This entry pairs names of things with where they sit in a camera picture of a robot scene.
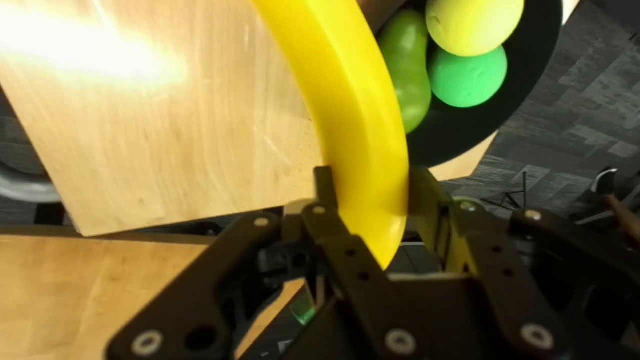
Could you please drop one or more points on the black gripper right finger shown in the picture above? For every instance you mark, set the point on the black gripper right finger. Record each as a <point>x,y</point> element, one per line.
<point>533,280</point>

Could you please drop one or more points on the yellow plastic banana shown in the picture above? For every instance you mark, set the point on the yellow plastic banana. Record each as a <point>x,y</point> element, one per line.
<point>353,121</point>

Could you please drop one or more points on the wooden office desk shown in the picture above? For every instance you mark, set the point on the wooden office desk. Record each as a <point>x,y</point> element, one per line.
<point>81,293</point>

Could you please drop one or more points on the black round bowl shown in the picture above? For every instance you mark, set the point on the black round bowl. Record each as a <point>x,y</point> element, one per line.
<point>467,132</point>

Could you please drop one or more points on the olive green pear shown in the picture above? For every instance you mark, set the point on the olive green pear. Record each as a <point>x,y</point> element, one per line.
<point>406,67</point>

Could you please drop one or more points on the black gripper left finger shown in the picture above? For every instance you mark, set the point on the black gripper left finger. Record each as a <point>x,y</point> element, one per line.
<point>220,293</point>

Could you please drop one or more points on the yellow round fruit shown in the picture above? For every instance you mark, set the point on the yellow round fruit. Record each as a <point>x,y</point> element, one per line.
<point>472,23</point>

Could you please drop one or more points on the bright green round fruit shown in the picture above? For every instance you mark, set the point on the bright green round fruit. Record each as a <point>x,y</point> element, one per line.
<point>467,76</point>

